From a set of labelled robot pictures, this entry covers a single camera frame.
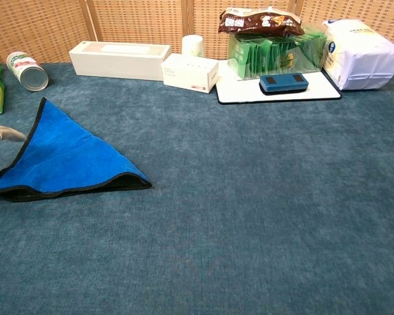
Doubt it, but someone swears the grey and blue cloth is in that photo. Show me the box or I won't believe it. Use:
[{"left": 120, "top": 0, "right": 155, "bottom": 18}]
[{"left": 0, "top": 97, "right": 152, "bottom": 202}]

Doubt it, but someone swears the small white cardboard box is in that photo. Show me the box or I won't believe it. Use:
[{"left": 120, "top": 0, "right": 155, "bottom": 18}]
[{"left": 160, "top": 52, "right": 219, "bottom": 95}]

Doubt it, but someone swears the clear box of green sachets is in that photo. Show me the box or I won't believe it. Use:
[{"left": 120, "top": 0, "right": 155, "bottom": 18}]
[{"left": 228, "top": 28, "right": 329, "bottom": 81}]

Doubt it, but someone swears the white paper cup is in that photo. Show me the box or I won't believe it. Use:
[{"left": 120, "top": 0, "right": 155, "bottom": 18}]
[{"left": 181, "top": 34, "right": 205, "bottom": 59}]

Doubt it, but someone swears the long white cardboard box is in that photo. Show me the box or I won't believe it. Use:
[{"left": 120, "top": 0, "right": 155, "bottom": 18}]
[{"left": 68, "top": 41, "right": 172, "bottom": 82}]

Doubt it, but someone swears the white green tin can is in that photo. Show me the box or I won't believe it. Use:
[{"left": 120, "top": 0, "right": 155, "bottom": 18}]
[{"left": 5, "top": 51, "right": 49, "bottom": 92}]

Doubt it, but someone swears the white tissue pack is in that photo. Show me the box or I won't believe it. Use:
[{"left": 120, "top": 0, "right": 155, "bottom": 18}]
[{"left": 321, "top": 18, "right": 394, "bottom": 91}]

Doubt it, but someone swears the brown snack bag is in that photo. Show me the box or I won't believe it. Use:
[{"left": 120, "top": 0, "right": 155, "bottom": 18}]
[{"left": 218, "top": 7, "right": 306, "bottom": 36}]

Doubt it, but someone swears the small white whiteboard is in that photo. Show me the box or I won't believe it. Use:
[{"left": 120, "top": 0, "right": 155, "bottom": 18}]
[{"left": 215, "top": 67, "right": 343, "bottom": 105}]

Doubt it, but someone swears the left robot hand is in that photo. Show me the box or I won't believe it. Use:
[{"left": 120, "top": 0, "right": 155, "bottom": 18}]
[{"left": 0, "top": 123, "right": 28, "bottom": 144}]

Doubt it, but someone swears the blue table cloth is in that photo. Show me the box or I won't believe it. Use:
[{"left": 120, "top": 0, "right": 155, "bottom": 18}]
[{"left": 0, "top": 60, "right": 394, "bottom": 315}]

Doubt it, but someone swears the woven rattan screen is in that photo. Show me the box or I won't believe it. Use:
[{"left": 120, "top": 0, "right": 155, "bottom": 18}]
[{"left": 0, "top": 0, "right": 394, "bottom": 64}]

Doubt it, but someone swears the blue whiteboard eraser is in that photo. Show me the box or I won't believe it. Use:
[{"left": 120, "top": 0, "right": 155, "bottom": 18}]
[{"left": 258, "top": 73, "right": 311, "bottom": 96}]

